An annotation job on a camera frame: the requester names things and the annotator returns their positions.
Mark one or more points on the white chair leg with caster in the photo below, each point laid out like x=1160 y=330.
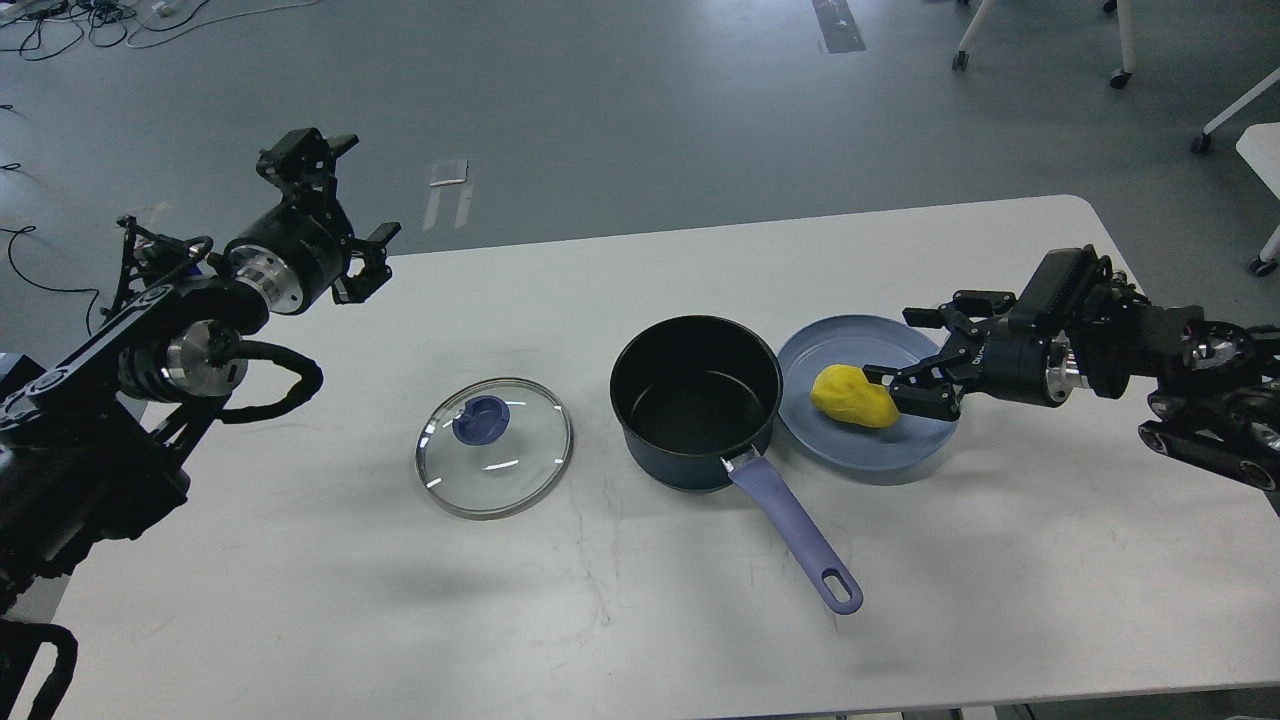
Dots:
x=1120 y=12

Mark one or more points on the dark floor tape strip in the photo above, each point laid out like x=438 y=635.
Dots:
x=839 y=30

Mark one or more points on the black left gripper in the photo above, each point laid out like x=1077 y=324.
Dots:
x=289 y=257

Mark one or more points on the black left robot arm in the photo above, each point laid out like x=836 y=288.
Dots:
x=94 y=446

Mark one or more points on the yellow potato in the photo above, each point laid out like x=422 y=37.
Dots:
x=844 y=393

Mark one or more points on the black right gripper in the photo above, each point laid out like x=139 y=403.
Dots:
x=1015 y=366

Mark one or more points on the dark blue saucepan purple handle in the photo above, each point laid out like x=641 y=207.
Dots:
x=696 y=398

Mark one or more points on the black box at left edge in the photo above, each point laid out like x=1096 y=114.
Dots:
x=14 y=369

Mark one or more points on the white chair base right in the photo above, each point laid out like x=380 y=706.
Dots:
x=1258 y=146

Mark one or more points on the blue plastic plate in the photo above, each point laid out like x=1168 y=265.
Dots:
x=856 y=340

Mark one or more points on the glass pot lid purple knob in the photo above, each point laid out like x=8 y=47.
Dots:
x=494 y=448

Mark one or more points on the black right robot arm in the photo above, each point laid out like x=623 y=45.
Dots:
x=1081 y=324

